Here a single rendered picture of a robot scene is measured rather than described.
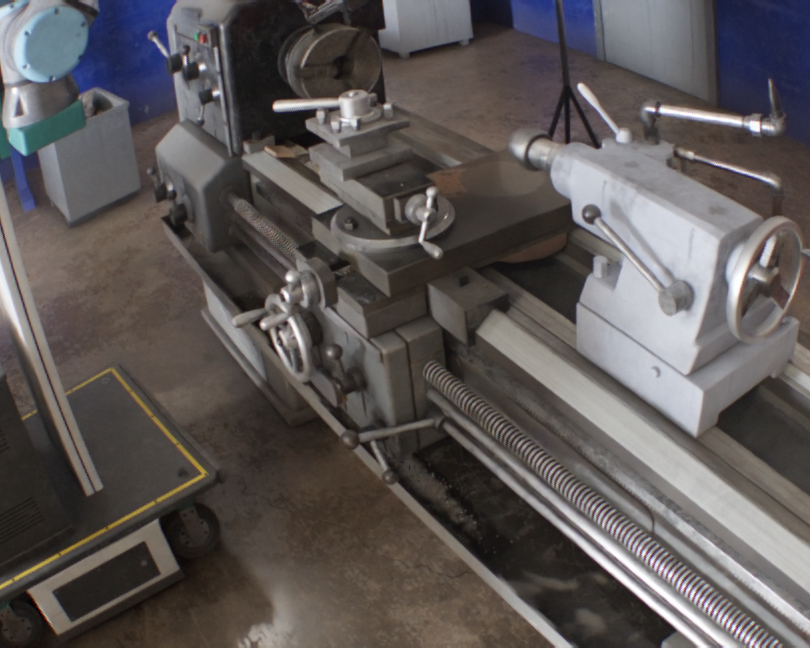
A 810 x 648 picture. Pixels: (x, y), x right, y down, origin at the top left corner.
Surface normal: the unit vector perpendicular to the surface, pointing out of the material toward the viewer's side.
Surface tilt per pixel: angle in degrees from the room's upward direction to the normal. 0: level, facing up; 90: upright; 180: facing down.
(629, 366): 90
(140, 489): 0
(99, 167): 90
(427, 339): 90
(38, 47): 94
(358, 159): 0
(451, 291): 0
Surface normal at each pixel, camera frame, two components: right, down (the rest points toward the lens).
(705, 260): -0.84, 0.25
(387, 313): 0.53, 0.43
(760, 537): -0.57, -0.46
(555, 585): -0.09, -0.83
